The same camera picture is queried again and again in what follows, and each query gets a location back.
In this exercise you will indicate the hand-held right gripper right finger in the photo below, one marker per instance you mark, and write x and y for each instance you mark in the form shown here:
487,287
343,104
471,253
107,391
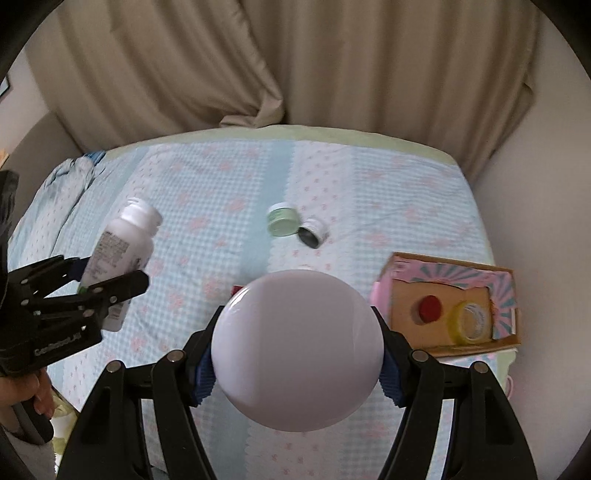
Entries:
391,374

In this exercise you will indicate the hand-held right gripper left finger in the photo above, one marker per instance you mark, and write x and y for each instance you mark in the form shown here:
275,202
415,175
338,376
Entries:
203,379

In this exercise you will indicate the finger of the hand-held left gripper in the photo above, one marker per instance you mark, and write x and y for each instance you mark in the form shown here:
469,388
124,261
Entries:
46,274
115,286

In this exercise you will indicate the white plastic bottle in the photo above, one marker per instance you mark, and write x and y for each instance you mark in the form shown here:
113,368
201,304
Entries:
124,240

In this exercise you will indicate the cardboard box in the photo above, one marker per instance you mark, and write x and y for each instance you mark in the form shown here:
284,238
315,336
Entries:
411,295

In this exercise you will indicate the person's left hand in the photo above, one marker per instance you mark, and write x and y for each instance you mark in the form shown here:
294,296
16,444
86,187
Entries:
39,392

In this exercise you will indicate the red bottle cap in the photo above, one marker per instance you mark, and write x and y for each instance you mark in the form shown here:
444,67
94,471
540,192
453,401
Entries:
430,308

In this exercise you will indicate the crumpled light blue blanket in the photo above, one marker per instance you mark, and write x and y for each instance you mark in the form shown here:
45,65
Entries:
69,184

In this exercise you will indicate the yellow clear jar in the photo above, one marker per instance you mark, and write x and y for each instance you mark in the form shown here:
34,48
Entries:
468,321

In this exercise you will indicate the small red object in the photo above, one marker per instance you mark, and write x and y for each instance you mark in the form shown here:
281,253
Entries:
237,290

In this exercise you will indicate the small pink object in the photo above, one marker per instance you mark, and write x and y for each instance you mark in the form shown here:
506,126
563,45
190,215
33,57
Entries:
509,387

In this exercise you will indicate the light blue checked bedsheet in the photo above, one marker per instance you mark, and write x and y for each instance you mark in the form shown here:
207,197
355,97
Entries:
221,194

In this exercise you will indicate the black small jar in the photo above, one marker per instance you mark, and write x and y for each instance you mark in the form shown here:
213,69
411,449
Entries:
312,234

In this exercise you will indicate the green small jar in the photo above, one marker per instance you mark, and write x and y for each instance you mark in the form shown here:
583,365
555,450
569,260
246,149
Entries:
282,222

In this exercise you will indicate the beige curtain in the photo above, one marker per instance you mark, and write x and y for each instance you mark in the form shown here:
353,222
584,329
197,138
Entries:
295,60

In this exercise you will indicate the wall picture frame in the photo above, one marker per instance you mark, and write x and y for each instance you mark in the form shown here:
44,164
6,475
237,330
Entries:
4,86

